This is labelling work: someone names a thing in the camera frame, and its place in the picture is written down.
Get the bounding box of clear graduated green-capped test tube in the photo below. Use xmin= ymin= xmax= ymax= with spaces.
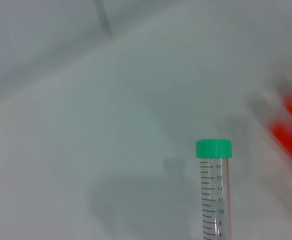
xmin=195 ymin=138 xmax=233 ymax=240

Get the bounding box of orange test tube rack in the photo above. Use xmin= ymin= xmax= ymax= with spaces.
xmin=266 ymin=91 xmax=292 ymax=174

